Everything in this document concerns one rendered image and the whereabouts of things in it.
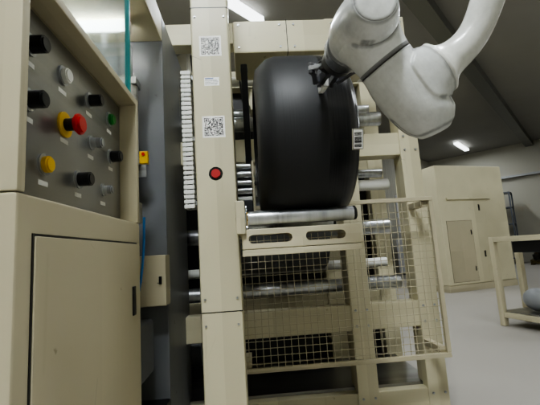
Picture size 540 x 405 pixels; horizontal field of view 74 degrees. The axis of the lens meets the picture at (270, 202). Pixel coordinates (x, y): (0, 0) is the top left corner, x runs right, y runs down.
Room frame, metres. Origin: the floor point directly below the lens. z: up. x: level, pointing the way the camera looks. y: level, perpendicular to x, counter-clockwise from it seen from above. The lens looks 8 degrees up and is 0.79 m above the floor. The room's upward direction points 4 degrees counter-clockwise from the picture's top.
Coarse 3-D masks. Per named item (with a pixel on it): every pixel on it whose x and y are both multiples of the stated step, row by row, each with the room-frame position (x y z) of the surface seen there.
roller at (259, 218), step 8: (304, 208) 1.10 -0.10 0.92; (312, 208) 1.10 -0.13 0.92; (320, 208) 1.10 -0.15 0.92; (328, 208) 1.10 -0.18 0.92; (336, 208) 1.10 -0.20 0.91; (344, 208) 1.10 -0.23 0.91; (352, 208) 1.10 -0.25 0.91; (248, 216) 1.08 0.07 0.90; (256, 216) 1.08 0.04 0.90; (264, 216) 1.08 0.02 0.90; (272, 216) 1.08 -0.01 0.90; (280, 216) 1.08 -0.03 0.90; (288, 216) 1.08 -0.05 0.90; (296, 216) 1.08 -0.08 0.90; (304, 216) 1.09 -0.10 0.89; (312, 216) 1.09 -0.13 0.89; (320, 216) 1.09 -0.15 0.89; (328, 216) 1.09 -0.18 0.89; (336, 216) 1.09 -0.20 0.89; (344, 216) 1.10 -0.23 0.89; (352, 216) 1.10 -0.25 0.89; (248, 224) 1.09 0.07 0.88; (256, 224) 1.09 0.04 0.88; (264, 224) 1.09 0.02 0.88; (272, 224) 1.10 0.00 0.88
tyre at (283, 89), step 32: (288, 64) 1.01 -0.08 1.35; (256, 96) 1.02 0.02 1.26; (288, 96) 0.96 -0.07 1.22; (320, 96) 0.96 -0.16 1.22; (352, 96) 1.00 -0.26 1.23; (256, 128) 1.04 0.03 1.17; (288, 128) 0.96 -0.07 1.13; (320, 128) 0.97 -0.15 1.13; (352, 128) 0.99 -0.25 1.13; (256, 160) 1.44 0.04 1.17; (288, 160) 0.99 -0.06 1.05; (320, 160) 0.99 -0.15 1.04; (352, 160) 1.02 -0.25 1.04; (288, 192) 1.05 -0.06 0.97; (320, 192) 1.06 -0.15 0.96; (352, 192) 1.12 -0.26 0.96
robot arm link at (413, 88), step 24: (480, 0) 0.56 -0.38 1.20; (504, 0) 0.56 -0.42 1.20; (480, 24) 0.57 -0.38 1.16; (408, 48) 0.58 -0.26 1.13; (432, 48) 0.58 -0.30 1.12; (456, 48) 0.58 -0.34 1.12; (480, 48) 0.59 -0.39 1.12; (384, 72) 0.59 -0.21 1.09; (408, 72) 0.58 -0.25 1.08; (432, 72) 0.58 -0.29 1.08; (456, 72) 0.58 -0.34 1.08; (384, 96) 0.61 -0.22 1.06; (408, 96) 0.59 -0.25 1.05; (432, 96) 0.59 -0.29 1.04; (408, 120) 0.62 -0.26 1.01; (432, 120) 0.60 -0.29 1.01
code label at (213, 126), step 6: (204, 120) 1.14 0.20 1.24; (210, 120) 1.14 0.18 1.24; (216, 120) 1.15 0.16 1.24; (222, 120) 1.15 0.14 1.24; (204, 126) 1.14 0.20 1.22; (210, 126) 1.14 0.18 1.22; (216, 126) 1.15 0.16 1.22; (222, 126) 1.15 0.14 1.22; (204, 132) 1.14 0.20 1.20; (210, 132) 1.14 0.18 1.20; (216, 132) 1.15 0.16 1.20; (222, 132) 1.15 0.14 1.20
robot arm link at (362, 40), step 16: (352, 0) 0.53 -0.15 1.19; (368, 0) 0.52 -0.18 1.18; (384, 0) 0.52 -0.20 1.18; (336, 16) 0.58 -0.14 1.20; (352, 16) 0.54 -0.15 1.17; (368, 16) 0.53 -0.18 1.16; (384, 16) 0.53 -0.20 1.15; (336, 32) 0.59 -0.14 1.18; (352, 32) 0.56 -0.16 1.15; (368, 32) 0.55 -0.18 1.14; (384, 32) 0.55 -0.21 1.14; (400, 32) 0.58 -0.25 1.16; (336, 48) 0.63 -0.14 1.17; (352, 48) 0.59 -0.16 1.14; (368, 48) 0.58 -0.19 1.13; (384, 48) 0.57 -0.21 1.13; (400, 48) 0.58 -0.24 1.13; (352, 64) 0.62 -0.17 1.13; (368, 64) 0.60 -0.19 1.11
